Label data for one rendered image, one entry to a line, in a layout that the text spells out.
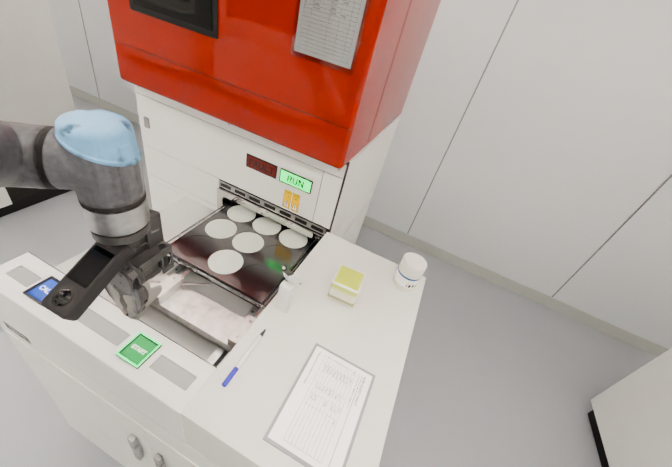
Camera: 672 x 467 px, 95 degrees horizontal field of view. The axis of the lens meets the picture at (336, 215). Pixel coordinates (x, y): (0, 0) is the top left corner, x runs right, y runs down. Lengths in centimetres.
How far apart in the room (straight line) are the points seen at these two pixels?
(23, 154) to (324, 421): 60
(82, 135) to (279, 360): 53
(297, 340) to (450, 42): 196
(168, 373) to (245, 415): 17
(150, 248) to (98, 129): 22
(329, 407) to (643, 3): 226
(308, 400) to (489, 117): 201
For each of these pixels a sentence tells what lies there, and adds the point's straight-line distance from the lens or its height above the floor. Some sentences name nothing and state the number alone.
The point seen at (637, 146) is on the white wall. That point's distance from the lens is 251.
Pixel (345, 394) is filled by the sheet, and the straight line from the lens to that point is 72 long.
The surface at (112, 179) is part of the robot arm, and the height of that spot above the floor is 137.
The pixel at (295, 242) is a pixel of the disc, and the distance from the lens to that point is 107.
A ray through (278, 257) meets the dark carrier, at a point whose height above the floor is 90.
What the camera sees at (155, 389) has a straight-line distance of 73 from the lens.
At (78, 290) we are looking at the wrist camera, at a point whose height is 122.
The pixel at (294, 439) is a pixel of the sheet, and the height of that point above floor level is 97.
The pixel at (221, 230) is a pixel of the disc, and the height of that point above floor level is 90.
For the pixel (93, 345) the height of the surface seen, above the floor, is 96.
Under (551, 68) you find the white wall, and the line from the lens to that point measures 231.
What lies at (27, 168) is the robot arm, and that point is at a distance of 48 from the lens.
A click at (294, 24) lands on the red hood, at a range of 84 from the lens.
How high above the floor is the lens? 161
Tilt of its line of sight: 35 degrees down
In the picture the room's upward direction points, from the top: 16 degrees clockwise
